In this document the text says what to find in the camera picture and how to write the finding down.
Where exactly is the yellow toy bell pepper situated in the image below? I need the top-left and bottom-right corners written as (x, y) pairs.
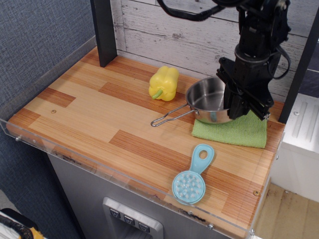
top-left (149, 66), bottom-right (179, 102)

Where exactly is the stainless steel pot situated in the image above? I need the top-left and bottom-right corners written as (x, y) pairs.
top-left (151, 77), bottom-right (232, 127)

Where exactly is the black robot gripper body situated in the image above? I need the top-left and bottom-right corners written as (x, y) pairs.
top-left (216, 49), bottom-right (274, 120)

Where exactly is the white side cabinet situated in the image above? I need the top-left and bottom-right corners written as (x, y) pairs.
top-left (270, 94), bottom-right (319, 202)

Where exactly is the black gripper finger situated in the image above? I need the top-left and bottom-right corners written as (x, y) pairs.
top-left (224, 84), bottom-right (241, 110)
top-left (226, 94), bottom-right (250, 119)

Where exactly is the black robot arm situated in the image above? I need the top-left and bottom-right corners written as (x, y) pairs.
top-left (217, 0), bottom-right (291, 120)

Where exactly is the yellow object bottom left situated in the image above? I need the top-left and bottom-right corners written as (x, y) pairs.
top-left (24, 227), bottom-right (45, 239)

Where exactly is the clear acrylic table guard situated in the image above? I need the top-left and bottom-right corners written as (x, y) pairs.
top-left (0, 34), bottom-right (283, 230)

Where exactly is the grey toy fridge cabinet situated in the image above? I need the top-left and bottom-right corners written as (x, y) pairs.
top-left (49, 154), bottom-right (252, 239)

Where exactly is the light blue scrubbing brush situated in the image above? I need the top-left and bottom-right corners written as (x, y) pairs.
top-left (172, 144), bottom-right (215, 205)

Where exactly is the green knitted cloth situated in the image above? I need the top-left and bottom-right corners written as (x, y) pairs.
top-left (192, 112), bottom-right (267, 148)

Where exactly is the black right frame post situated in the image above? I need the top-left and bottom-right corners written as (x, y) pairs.
top-left (279, 13), bottom-right (319, 123)

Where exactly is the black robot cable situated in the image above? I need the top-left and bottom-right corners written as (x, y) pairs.
top-left (156, 0), bottom-right (225, 21)

